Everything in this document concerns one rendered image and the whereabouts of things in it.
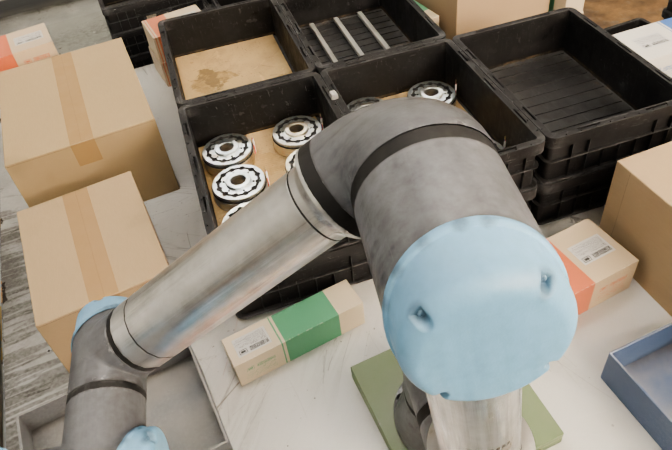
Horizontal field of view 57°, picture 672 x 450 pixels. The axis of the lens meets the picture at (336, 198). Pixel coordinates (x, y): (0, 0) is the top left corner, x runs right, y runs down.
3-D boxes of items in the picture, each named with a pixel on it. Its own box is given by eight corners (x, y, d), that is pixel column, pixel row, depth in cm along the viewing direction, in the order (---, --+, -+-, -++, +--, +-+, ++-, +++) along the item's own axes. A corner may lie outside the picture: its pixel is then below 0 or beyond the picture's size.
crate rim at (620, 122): (695, 108, 114) (699, 97, 112) (548, 151, 109) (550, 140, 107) (569, 15, 142) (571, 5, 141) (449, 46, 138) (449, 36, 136)
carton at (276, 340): (348, 299, 116) (345, 278, 111) (365, 322, 111) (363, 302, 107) (228, 359, 109) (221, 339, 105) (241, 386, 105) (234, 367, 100)
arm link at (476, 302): (507, 412, 83) (500, 101, 43) (556, 534, 73) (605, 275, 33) (420, 437, 83) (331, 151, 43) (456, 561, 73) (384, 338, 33)
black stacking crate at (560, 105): (678, 148, 121) (696, 99, 113) (541, 191, 116) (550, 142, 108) (562, 53, 149) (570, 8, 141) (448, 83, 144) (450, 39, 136)
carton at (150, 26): (201, 28, 183) (195, 4, 178) (215, 44, 175) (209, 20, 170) (149, 45, 178) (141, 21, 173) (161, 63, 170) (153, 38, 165)
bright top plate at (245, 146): (254, 161, 123) (254, 158, 122) (204, 171, 122) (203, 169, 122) (249, 131, 130) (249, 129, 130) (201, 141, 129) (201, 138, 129)
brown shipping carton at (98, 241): (194, 326, 114) (170, 270, 103) (74, 380, 108) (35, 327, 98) (153, 226, 135) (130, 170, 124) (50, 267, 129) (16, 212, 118)
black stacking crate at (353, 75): (539, 191, 116) (548, 143, 108) (390, 237, 111) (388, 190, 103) (447, 84, 144) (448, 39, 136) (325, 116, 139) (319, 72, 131)
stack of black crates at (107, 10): (209, 51, 300) (185, -41, 269) (226, 80, 279) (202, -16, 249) (126, 75, 291) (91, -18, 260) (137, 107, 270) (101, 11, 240)
